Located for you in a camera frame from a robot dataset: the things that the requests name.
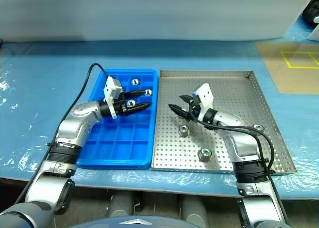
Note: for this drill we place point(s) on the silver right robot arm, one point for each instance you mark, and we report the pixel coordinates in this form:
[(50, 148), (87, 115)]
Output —
[(246, 148)]

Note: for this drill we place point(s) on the brown mat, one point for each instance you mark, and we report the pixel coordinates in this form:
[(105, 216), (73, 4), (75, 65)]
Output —
[(294, 80)]

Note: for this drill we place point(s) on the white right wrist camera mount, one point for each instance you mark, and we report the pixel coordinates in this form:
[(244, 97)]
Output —
[(205, 94)]

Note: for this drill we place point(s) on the black object with silver knob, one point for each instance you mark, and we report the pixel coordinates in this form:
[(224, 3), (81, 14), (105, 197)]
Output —
[(310, 16)]

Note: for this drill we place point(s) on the grey robot chest with emblem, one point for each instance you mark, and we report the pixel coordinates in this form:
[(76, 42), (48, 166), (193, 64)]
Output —
[(129, 223)]

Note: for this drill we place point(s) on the white angled panel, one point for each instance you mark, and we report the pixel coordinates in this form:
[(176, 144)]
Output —
[(314, 34)]

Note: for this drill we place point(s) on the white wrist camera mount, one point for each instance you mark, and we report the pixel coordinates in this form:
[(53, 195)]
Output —
[(113, 88), (205, 94)]

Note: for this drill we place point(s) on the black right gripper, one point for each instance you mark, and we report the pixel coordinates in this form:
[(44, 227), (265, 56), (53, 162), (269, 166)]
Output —
[(195, 105)]

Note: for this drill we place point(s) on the perforated metal tray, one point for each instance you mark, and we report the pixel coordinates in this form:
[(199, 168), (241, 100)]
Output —
[(224, 100)]

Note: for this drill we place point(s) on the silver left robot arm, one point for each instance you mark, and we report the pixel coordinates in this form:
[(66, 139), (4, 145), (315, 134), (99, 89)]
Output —
[(74, 128)]

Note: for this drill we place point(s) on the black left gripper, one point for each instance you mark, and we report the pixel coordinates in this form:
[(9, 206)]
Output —
[(122, 105)]

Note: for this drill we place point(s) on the grey rounded cylinder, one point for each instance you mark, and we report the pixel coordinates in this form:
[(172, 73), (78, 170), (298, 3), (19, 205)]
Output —
[(193, 208), (120, 205)]

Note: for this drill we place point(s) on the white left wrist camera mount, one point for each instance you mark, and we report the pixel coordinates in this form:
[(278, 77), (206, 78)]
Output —
[(113, 88)]

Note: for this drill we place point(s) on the blue compartment tray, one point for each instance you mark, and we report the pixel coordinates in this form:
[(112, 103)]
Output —
[(119, 143)]

